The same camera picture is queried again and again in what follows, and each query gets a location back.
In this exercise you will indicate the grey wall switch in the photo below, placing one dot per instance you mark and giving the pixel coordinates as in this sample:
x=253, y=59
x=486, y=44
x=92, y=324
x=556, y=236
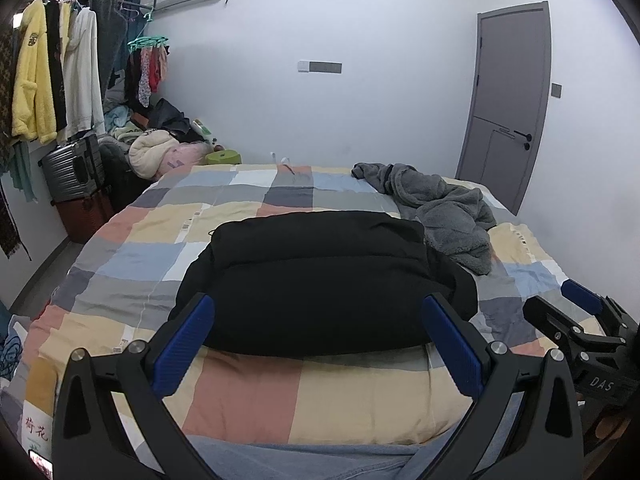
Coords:
x=557, y=90

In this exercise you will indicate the dark bag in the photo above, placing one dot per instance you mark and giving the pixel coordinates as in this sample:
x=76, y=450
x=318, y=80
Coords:
x=120, y=175

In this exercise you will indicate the red suitcase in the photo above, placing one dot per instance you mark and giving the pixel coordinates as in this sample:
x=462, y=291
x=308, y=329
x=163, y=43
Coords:
x=82, y=217

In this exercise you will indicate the small hanging clothes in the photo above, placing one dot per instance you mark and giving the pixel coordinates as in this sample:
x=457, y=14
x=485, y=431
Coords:
x=145, y=75

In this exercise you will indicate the green clip hanger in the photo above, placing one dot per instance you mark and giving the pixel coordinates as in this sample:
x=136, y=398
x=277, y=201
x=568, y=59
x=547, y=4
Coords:
x=148, y=42

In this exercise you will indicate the person's blue jeans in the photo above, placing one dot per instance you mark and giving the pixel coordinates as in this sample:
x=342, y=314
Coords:
x=300, y=460

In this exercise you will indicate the cream fleece garment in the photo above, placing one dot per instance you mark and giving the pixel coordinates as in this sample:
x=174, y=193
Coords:
x=150, y=155

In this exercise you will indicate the teal hanging cloth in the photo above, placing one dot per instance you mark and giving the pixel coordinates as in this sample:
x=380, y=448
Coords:
x=22, y=172

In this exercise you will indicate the pink cloth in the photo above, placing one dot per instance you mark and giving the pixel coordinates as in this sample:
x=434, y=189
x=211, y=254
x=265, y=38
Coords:
x=185, y=156

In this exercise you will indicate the grey door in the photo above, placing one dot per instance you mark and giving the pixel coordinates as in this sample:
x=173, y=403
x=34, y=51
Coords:
x=510, y=70

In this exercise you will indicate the black cloth heap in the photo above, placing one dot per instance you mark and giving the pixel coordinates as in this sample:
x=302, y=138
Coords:
x=170, y=117

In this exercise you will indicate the black hanging garment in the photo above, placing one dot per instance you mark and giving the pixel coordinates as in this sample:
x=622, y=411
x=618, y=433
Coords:
x=56, y=70

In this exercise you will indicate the green stool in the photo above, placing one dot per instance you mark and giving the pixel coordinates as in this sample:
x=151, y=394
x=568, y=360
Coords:
x=223, y=157

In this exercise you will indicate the white and green bottle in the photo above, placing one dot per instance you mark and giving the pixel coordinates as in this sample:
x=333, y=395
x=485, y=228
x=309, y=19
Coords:
x=202, y=130

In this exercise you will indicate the white wall switch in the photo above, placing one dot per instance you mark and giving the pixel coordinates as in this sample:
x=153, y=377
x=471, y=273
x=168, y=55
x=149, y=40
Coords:
x=304, y=66

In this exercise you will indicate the dark grey hanging garment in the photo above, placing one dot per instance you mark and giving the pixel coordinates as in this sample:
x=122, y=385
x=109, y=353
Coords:
x=107, y=40

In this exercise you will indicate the grey fleece robe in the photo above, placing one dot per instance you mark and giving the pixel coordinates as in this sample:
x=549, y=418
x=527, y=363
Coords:
x=445, y=215

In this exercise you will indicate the printed bag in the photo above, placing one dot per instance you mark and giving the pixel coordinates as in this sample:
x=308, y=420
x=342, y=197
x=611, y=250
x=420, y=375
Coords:
x=12, y=355

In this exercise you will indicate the phone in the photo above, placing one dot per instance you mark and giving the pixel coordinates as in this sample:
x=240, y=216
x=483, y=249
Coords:
x=41, y=466

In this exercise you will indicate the grey ribbed suitcase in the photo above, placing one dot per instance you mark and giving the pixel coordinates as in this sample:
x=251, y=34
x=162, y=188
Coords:
x=70, y=170

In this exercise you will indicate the yellow fleece jacket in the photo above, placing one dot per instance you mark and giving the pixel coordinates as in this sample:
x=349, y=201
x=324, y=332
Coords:
x=32, y=85

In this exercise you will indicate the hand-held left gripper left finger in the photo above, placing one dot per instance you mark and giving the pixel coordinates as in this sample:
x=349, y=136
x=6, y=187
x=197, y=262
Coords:
x=182, y=345

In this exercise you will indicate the patchwork checkered bed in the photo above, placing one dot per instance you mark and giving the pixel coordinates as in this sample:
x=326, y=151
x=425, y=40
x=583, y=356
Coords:
x=150, y=260

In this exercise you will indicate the grey wall panel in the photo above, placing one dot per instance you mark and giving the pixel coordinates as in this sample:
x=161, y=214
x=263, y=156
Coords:
x=326, y=67

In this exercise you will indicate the black jacket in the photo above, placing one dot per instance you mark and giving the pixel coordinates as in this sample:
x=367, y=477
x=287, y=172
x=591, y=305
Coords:
x=320, y=285

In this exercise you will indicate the teal clothes hanger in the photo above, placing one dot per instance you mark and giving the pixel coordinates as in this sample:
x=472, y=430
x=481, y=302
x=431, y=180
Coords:
x=137, y=10

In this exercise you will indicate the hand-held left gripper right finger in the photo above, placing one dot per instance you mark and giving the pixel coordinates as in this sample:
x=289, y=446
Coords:
x=452, y=347

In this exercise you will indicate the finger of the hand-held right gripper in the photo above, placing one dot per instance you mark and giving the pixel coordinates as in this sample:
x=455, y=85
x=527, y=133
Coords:
x=547, y=312
x=580, y=292

